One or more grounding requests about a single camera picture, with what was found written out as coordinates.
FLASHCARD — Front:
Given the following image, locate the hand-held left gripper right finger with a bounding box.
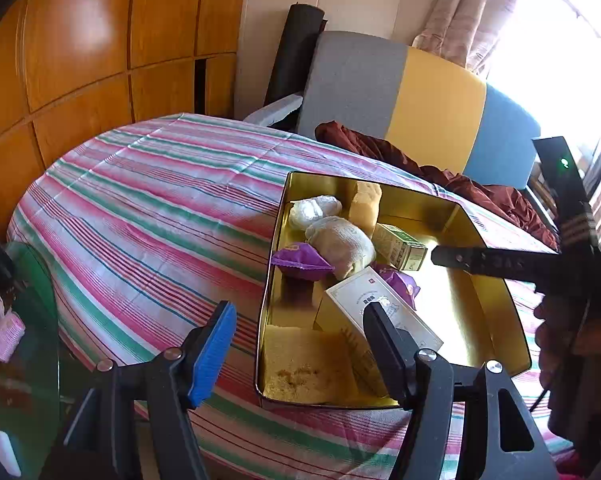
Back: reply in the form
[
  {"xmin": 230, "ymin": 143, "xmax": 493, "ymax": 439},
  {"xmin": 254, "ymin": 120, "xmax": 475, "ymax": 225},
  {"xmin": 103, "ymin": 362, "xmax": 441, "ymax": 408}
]
[{"xmin": 361, "ymin": 302, "xmax": 561, "ymax": 480}]

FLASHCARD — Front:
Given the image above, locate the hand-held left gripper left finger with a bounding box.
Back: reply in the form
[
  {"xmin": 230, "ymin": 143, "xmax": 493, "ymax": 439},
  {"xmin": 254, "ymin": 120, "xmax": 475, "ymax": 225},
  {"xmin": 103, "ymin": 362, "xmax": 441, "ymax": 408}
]
[{"xmin": 38, "ymin": 301, "xmax": 238, "ymax": 480}]

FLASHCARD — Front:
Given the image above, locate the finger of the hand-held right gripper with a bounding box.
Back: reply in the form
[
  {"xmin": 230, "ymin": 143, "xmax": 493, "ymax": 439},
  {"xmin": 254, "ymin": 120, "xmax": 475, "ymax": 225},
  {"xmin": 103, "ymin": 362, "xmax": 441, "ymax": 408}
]
[{"xmin": 430, "ymin": 245, "xmax": 548, "ymax": 283}]

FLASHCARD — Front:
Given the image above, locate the long white carton box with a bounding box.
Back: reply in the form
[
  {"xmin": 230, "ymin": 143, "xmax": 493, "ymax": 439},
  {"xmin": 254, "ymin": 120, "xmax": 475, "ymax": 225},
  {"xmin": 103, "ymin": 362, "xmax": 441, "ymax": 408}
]
[{"xmin": 313, "ymin": 266, "xmax": 445, "ymax": 397}]

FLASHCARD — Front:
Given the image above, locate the gold metal tin tray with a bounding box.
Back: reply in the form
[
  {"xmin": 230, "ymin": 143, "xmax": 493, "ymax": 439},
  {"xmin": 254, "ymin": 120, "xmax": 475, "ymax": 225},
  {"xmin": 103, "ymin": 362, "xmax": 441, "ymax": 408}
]
[{"xmin": 254, "ymin": 171, "xmax": 532, "ymax": 410}]

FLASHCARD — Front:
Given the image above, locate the purple snack packet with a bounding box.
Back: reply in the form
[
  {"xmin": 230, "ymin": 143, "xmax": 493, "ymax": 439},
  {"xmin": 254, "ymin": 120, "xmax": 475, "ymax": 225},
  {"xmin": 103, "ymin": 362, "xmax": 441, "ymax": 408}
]
[
  {"xmin": 271, "ymin": 242, "xmax": 334, "ymax": 281},
  {"xmin": 375, "ymin": 262, "xmax": 422, "ymax": 311}
]

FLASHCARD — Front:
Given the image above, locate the large yellow sponge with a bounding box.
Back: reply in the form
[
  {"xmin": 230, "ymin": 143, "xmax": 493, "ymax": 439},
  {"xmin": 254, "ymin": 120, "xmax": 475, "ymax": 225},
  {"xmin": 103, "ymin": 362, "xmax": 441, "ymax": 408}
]
[{"xmin": 259, "ymin": 324, "xmax": 360, "ymax": 406}]

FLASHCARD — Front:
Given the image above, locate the green white small carton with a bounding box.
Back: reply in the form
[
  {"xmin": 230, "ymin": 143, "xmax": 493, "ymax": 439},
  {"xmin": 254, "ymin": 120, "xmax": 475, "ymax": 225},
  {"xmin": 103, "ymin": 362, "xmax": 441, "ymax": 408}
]
[{"xmin": 370, "ymin": 223, "xmax": 429, "ymax": 272}]

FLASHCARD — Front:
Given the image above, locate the bread bun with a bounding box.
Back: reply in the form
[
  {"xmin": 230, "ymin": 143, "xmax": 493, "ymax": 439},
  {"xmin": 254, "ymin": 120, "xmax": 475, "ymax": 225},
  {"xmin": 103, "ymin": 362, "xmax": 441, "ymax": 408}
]
[{"xmin": 305, "ymin": 216, "xmax": 377, "ymax": 281}]

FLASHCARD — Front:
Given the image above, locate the small yellow sponge block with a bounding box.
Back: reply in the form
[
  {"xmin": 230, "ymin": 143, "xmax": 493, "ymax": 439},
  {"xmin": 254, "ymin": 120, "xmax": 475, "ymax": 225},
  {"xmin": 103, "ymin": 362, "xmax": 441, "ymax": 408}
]
[{"xmin": 349, "ymin": 181, "xmax": 383, "ymax": 238}]

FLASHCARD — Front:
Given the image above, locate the white plastic bag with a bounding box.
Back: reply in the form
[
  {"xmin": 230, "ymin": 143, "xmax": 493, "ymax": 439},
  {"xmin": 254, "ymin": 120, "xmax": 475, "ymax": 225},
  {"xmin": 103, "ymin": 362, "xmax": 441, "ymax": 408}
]
[{"xmin": 289, "ymin": 195, "xmax": 342, "ymax": 231}]

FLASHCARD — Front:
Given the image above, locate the person's right hand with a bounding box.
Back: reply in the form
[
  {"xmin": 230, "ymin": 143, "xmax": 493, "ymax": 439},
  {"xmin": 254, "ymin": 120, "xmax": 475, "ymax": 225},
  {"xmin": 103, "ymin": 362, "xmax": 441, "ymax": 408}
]
[{"xmin": 533, "ymin": 300, "xmax": 601, "ymax": 392}]

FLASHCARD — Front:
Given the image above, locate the maroon blanket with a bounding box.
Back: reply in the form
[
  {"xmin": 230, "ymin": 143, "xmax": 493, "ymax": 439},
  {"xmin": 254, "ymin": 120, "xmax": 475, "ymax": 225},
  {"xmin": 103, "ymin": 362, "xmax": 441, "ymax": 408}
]
[{"xmin": 314, "ymin": 121, "xmax": 561, "ymax": 252}]

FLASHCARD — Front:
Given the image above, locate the striped tablecloth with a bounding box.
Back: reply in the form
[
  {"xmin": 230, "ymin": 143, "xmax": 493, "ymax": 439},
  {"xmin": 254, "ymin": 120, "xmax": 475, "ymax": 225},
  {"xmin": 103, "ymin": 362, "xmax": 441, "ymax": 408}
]
[{"xmin": 8, "ymin": 112, "xmax": 581, "ymax": 480}]

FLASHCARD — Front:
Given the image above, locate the grey yellow blue sofa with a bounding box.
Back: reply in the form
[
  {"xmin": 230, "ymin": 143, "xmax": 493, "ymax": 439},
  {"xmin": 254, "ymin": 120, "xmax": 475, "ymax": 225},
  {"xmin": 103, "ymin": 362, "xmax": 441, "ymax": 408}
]
[{"xmin": 243, "ymin": 30, "xmax": 542, "ymax": 192}]

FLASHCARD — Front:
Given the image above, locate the green glass side table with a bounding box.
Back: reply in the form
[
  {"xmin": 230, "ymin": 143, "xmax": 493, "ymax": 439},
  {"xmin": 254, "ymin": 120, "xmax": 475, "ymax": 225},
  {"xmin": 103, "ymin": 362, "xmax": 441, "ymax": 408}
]
[{"xmin": 0, "ymin": 242, "xmax": 62, "ymax": 480}]

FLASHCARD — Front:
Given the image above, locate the beige curtain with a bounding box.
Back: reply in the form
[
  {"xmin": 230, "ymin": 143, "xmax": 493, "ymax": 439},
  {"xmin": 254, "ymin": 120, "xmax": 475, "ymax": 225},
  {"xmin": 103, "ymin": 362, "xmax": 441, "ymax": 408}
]
[{"xmin": 413, "ymin": 0, "xmax": 532, "ymax": 75}]

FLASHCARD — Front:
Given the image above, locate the black rolled mat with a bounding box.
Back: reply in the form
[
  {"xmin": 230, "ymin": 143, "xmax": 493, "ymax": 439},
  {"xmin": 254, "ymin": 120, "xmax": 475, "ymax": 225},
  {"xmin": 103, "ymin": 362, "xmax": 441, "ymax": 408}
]
[{"xmin": 264, "ymin": 4, "xmax": 327, "ymax": 109}]

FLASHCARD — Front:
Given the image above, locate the wooden wardrobe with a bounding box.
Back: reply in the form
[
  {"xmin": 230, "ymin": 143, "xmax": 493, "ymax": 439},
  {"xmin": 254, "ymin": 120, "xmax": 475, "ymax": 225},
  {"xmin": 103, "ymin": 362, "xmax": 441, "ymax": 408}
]
[{"xmin": 0, "ymin": 0, "xmax": 251, "ymax": 242}]

